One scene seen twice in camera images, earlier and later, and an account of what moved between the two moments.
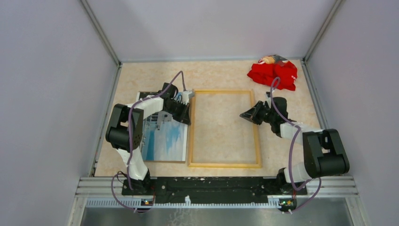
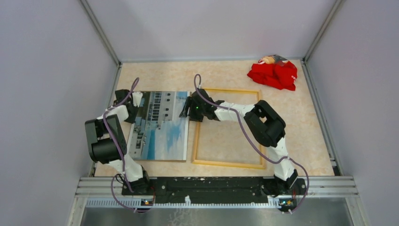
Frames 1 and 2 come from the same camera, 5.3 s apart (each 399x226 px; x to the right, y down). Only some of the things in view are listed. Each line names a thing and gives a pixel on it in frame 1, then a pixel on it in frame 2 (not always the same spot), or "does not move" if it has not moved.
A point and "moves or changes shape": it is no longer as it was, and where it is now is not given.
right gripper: [251, 114] to [184, 112]
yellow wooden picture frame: [190, 164] moves or changes shape
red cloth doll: [269, 67] does not move
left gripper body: [176, 109] to [132, 118]
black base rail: [211, 189] does not move
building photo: [168, 144] does not move
